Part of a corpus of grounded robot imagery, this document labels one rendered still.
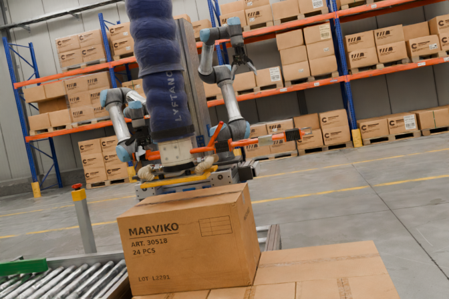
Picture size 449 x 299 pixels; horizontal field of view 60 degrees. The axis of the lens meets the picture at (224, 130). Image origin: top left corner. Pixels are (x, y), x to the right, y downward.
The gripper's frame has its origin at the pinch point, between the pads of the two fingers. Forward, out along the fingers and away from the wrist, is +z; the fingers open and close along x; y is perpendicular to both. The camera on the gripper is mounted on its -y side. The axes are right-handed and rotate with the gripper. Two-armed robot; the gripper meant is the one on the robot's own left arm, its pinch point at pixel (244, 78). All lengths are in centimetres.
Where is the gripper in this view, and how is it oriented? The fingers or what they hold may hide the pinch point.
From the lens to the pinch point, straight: 232.5
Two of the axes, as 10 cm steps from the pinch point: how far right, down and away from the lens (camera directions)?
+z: 1.8, 9.8, 0.6
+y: -1.8, 0.9, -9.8
